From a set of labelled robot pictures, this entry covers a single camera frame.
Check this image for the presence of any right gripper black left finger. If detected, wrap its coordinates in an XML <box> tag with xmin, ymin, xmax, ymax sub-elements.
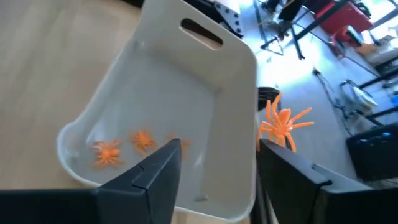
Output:
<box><xmin>0</xmin><ymin>139</ymin><xmax>182</xmax><ymax>224</ymax></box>

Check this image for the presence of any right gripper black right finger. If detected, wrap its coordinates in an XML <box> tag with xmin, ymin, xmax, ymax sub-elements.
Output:
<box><xmin>257</xmin><ymin>139</ymin><xmax>398</xmax><ymax>224</ymax></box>

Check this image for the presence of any black box with blue light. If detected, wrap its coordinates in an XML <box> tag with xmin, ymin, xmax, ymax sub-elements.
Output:
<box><xmin>346</xmin><ymin>123</ymin><xmax>398</xmax><ymax>182</ymax></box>

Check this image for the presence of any black ribbed foot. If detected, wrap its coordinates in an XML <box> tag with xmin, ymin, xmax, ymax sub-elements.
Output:
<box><xmin>257</xmin><ymin>86</ymin><xmax>281</xmax><ymax>111</ymax></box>

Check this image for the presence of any white paper stack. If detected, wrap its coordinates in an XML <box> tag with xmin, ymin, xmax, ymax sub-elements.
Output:
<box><xmin>340</xmin><ymin>79</ymin><xmax>379</xmax><ymax>110</ymax></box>

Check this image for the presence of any white plastic bin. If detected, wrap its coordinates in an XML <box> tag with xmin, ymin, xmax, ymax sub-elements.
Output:
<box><xmin>55</xmin><ymin>0</ymin><xmax>259</xmax><ymax>222</ymax></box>

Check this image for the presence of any black tripod stand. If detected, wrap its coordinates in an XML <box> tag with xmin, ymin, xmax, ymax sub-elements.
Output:
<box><xmin>260</xmin><ymin>0</ymin><xmax>312</xmax><ymax>60</ymax></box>

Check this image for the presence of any red cart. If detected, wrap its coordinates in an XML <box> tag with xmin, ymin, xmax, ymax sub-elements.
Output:
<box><xmin>313</xmin><ymin>0</ymin><xmax>374</xmax><ymax>35</ymax></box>

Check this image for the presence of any thin dark cable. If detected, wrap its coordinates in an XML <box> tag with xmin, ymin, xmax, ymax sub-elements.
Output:
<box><xmin>312</xmin><ymin>67</ymin><xmax>354</xmax><ymax>133</ymax></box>

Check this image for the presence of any black aluminium table frame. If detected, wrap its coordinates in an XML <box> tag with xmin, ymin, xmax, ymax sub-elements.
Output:
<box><xmin>119</xmin><ymin>0</ymin><xmax>244</xmax><ymax>40</ymax></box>

